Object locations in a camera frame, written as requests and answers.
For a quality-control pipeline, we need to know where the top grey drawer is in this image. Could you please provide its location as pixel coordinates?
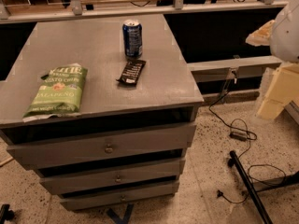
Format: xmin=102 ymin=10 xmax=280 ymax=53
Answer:
xmin=7 ymin=122 xmax=196 ymax=170

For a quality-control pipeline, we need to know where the middle grey drawer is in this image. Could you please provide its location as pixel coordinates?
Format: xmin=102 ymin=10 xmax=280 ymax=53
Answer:
xmin=40 ymin=158 xmax=185 ymax=195

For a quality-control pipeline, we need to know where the green jalapeno chip bag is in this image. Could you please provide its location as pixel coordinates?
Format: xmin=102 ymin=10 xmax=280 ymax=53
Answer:
xmin=22 ymin=63 xmax=88 ymax=122

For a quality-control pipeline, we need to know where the black object bottom left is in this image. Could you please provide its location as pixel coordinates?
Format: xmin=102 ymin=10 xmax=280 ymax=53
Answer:
xmin=0 ymin=204 xmax=15 ymax=224

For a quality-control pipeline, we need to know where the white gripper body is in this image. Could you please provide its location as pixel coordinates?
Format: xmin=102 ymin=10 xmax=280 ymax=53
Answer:
xmin=275 ymin=63 xmax=299 ymax=106

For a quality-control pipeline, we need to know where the grey metal rail frame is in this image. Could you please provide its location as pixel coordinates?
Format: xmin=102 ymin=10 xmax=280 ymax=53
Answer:
xmin=0 ymin=0 xmax=288 ymax=24

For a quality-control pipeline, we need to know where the black cable on floor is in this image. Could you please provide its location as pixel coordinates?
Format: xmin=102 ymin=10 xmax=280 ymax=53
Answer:
xmin=207 ymin=75 xmax=288 ymax=204

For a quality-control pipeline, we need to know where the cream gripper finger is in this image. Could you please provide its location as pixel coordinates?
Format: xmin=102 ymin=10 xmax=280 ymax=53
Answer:
xmin=246 ymin=20 xmax=275 ymax=47
xmin=257 ymin=99 xmax=284 ymax=120

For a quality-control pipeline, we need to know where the blue pepsi can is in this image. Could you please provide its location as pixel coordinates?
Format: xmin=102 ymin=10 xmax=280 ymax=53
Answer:
xmin=122 ymin=20 xmax=142 ymax=58

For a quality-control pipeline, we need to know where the dark brown snack bar wrapper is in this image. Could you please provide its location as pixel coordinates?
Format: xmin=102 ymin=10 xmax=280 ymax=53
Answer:
xmin=117 ymin=59 xmax=146 ymax=86

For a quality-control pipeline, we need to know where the grey drawer cabinet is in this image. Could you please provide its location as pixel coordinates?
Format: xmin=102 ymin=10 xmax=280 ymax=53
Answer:
xmin=0 ymin=15 xmax=202 ymax=200

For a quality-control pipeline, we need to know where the black stand leg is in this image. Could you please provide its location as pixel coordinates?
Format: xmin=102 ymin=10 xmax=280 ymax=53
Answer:
xmin=228 ymin=150 xmax=299 ymax=224

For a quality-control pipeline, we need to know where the grey drawer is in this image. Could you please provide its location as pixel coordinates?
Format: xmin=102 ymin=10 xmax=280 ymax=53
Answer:
xmin=60 ymin=180 xmax=179 ymax=211
xmin=7 ymin=122 xmax=196 ymax=170
xmin=40 ymin=158 xmax=185 ymax=195

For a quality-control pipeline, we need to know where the bottom grey drawer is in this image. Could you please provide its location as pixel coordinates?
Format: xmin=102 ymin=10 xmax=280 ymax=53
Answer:
xmin=60 ymin=180 xmax=179 ymax=211

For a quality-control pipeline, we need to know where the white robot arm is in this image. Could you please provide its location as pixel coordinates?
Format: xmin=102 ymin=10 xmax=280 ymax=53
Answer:
xmin=246 ymin=0 xmax=299 ymax=120

